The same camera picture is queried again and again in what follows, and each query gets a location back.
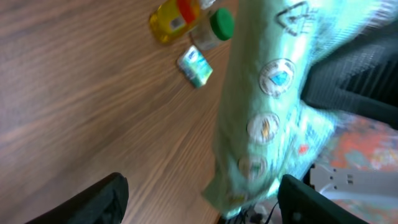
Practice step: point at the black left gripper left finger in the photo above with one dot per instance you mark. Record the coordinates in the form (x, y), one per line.
(104, 202)

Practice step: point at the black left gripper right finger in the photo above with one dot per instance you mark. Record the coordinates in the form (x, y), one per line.
(300, 204)

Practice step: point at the teal snack bar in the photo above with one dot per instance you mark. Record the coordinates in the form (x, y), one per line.
(264, 130)

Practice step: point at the teal Kleenex tissue pack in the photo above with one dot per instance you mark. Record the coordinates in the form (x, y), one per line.
(195, 67)

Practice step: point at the yellow liquid bottle silver cap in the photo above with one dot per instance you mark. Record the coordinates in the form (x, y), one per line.
(174, 18)

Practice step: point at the green lid jar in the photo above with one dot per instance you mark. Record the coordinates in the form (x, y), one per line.
(213, 29)

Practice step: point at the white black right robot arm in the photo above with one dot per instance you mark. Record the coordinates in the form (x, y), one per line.
(360, 78)

